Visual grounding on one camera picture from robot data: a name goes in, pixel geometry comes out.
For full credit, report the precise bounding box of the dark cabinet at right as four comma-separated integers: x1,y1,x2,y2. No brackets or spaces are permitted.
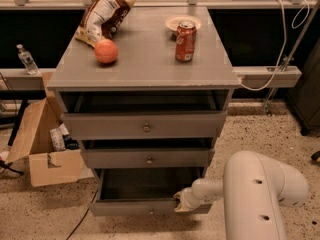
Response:
288,40,320,136

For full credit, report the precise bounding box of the black floor cable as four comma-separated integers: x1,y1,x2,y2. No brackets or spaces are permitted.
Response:
65,190,98,240

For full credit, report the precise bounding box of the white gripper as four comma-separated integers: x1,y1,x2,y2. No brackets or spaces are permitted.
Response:
173,187,200,213

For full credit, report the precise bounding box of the grey middle drawer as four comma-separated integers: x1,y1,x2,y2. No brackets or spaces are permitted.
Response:
81,148,214,169

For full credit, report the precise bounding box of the brown chip bag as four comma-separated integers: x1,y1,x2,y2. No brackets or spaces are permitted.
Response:
75,0,136,47

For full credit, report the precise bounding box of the clear water bottle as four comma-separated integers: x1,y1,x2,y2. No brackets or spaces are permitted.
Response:
17,44,38,75

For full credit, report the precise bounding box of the red soda can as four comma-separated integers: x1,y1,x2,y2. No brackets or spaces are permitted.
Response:
175,21,197,62

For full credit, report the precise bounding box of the white hanging cable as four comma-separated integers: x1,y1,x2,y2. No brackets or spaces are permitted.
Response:
239,0,320,92

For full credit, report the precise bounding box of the can inside cardboard box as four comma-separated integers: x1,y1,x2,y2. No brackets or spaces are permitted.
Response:
50,128,66,152

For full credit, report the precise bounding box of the open cardboard box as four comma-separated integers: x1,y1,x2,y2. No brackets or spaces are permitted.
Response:
6,73,93,187

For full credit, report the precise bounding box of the grey top drawer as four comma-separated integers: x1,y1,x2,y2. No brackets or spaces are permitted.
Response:
62,112,227,140

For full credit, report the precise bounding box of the small white bowl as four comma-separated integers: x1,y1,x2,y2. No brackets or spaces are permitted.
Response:
165,15,202,31

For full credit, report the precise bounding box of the orange ball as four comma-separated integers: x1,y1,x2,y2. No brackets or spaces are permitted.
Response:
94,39,118,64

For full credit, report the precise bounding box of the grey drawer cabinet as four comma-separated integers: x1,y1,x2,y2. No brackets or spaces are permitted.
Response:
47,5,242,185

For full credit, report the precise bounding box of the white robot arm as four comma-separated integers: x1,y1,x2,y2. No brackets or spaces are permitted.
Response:
174,151,309,240

